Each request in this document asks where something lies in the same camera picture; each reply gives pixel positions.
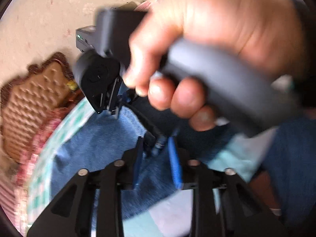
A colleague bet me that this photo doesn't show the blue denim jeans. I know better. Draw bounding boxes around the blue denim jeans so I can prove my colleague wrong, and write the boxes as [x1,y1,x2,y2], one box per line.
[50,98,234,219]

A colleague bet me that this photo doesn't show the operator right hand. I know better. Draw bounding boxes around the operator right hand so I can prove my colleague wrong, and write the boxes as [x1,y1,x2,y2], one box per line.
[123,0,308,131]

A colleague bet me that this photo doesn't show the yellow lidded jar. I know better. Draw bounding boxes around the yellow lidded jar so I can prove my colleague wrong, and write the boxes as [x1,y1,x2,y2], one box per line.
[66,80,78,91]

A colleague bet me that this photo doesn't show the teal white checkered tablecloth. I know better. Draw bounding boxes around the teal white checkered tablecloth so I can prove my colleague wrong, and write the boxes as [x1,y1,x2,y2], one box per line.
[27,100,275,236]

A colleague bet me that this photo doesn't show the operator blue jeans leg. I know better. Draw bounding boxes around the operator blue jeans leg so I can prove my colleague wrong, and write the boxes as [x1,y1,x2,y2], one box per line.
[262,117,315,226]

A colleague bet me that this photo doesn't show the tufted tan leather headboard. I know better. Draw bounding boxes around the tufted tan leather headboard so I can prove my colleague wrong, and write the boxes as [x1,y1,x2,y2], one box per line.
[1,52,73,163]

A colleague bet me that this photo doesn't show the red floral bed quilt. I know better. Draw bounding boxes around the red floral bed quilt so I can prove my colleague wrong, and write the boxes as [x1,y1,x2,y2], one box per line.
[0,105,72,235]

